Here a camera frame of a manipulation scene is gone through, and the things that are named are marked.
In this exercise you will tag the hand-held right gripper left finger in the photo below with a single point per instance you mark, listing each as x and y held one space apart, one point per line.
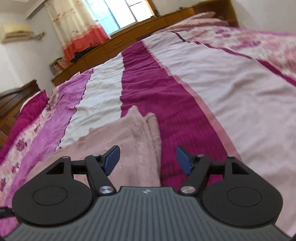
112 160

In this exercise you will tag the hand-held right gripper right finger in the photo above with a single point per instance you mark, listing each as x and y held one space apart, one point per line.
185 160

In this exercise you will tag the pink knitted cardigan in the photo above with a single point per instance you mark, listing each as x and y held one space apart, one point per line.
115 134

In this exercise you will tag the striped floral bedspread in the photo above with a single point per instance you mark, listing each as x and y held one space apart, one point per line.
231 92

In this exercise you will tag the row of books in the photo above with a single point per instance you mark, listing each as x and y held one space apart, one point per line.
56 66

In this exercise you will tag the dark cloth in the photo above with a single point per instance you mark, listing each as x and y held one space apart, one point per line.
81 54

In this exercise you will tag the dark wooden headboard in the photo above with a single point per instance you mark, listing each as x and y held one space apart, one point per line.
11 102

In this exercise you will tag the long wooden cabinet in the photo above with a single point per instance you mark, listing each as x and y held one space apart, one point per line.
120 41

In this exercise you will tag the pink knitted blanket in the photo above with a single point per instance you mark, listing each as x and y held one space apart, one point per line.
196 20

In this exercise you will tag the cream and orange curtain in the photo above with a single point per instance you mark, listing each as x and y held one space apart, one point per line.
69 23

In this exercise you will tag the window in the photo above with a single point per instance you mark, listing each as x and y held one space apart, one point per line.
134 11

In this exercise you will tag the wall air conditioner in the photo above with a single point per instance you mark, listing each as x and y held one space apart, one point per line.
16 32

